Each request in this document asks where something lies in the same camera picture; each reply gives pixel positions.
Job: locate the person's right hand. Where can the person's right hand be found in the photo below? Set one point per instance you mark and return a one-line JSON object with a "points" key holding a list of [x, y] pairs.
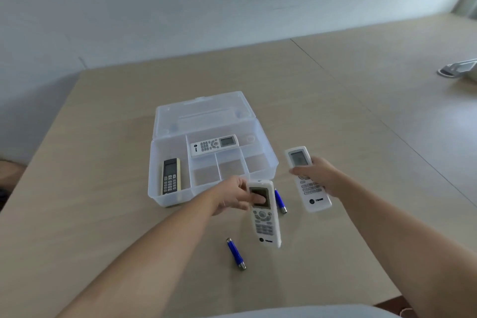
{"points": [[322, 176]]}

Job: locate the white remote with orange screen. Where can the white remote with orange screen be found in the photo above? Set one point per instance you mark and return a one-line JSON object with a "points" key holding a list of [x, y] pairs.
{"points": [[265, 226]]}

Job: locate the person's right forearm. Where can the person's right forearm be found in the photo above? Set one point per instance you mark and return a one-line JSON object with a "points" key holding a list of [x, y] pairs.
{"points": [[391, 247]]}

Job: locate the white remote with grey buttons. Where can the white remote with grey buttons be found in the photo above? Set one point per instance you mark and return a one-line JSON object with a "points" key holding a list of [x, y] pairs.
{"points": [[208, 145]]}

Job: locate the person's left hand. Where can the person's left hand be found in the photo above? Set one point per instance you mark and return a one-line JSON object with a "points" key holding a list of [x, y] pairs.
{"points": [[229, 196]]}

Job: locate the person's left thumb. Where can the person's left thumb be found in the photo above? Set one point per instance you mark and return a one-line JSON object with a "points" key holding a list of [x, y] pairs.
{"points": [[257, 199]]}

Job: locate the blue battery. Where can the blue battery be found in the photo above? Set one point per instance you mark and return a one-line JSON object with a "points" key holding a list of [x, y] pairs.
{"points": [[235, 253], [280, 202]]}

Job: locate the clear plastic organizer box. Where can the clear plastic organizer box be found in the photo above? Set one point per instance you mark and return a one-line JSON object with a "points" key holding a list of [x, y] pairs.
{"points": [[175, 142]]}

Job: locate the white remote with grey screen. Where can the white remote with grey screen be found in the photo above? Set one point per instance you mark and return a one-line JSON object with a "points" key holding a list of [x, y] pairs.
{"points": [[298, 157]]}

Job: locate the black and beige remote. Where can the black and beige remote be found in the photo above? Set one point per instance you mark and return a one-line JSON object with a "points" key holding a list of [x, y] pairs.
{"points": [[170, 177]]}

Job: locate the person's right thumb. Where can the person's right thumb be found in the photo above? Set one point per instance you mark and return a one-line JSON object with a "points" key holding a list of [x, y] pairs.
{"points": [[299, 171]]}

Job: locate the person's left forearm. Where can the person's left forearm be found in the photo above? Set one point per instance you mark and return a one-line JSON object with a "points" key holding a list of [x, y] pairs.
{"points": [[149, 254]]}

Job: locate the silver metal stand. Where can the silver metal stand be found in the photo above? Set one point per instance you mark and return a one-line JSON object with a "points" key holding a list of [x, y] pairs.
{"points": [[456, 68]]}

